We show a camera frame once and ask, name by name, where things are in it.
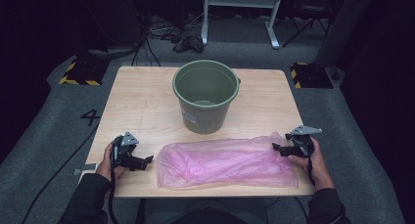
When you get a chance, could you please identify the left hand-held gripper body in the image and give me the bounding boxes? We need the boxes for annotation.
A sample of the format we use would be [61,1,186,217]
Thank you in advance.
[112,131,140,169]

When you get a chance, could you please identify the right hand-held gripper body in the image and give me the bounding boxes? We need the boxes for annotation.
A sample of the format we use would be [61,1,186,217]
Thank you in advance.
[290,125,322,158]

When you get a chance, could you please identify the pink plastic bag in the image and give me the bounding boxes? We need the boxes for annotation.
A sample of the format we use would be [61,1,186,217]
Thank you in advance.
[156,130,300,190]

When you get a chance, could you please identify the green plastic bucket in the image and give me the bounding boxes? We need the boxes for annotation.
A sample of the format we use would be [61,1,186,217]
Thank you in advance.
[171,59,242,135]

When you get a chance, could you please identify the person's left hand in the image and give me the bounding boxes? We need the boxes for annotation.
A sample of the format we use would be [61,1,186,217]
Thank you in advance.
[95,142,126,183]

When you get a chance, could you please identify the person's right hand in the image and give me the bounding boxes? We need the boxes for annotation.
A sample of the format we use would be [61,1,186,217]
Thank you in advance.
[288,137,336,190]

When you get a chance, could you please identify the grey tape strip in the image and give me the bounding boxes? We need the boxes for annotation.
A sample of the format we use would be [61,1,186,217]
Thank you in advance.
[72,163,98,176]

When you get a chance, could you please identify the black yellow striped plate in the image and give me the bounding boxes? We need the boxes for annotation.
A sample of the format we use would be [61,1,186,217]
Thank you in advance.
[290,62,335,90]
[59,57,111,86]

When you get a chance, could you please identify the person's lap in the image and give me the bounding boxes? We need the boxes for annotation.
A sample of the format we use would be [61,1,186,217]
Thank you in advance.
[135,198,270,224]

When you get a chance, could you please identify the black tripod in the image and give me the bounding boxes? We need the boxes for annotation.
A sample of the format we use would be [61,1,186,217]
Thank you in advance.
[282,2,331,49]

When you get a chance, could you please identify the grey curtain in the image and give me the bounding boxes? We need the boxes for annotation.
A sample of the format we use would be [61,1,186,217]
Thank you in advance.
[314,0,376,68]

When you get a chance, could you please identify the dark crumpled cloth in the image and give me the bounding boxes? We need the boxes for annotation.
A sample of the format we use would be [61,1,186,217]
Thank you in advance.
[171,33,206,54]

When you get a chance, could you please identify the black equipment stand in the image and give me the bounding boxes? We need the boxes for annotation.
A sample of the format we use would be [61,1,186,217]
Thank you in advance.
[75,0,145,61]

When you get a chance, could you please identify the black braided cable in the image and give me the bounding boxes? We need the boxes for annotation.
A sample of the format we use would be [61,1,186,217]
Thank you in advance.
[107,145,120,224]
[305,151,317,187]

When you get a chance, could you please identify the black floor cable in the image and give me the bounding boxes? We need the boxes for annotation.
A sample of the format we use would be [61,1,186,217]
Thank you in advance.
[22,125,100,224]

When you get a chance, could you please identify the bundle of floor cables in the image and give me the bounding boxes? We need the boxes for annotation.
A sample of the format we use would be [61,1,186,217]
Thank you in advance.
[130,12,205,67]

